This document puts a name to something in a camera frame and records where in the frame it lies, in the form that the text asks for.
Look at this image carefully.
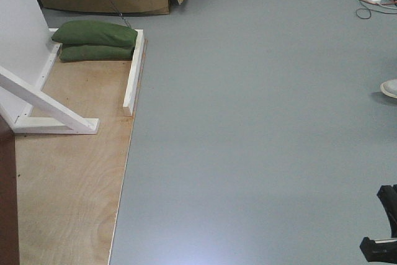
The plywood base board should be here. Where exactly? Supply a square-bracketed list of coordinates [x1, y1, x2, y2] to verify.
[14, 38, 148, 265]

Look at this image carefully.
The right white sneaker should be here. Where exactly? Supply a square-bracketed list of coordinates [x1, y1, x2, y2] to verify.
[380, 79, 397, 99]

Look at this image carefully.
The upper green sandbag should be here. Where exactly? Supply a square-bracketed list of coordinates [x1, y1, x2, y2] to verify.
[52, 20, 138, 47]

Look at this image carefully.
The white door frame panel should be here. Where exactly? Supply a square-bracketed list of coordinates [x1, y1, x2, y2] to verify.
[1, 0, 62, 133]

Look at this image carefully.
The black robot body part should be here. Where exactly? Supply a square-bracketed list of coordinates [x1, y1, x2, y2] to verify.
[359, 184, 397, 264]

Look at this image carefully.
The dark green cable loop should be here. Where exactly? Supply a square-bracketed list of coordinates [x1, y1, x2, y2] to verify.
[355, 0, 397, 19]

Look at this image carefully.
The far white edge rail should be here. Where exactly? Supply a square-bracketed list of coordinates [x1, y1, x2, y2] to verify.
[122, 29, 146, 117]

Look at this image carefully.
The green sandbag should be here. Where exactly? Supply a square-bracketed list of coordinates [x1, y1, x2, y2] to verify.
[60, 45, 135, 62]
[52, 20, 138, 47]

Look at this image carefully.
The far white diagonal brace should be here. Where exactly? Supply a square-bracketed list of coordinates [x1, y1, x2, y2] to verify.
[1, 67, 100, 135]

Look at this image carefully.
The brown wooden door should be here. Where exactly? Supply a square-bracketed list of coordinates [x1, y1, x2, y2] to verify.
[1, 119, 20, 264]

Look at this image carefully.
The lower green sandbag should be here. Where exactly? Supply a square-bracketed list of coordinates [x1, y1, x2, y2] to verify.
[60, 45, 135, 62]

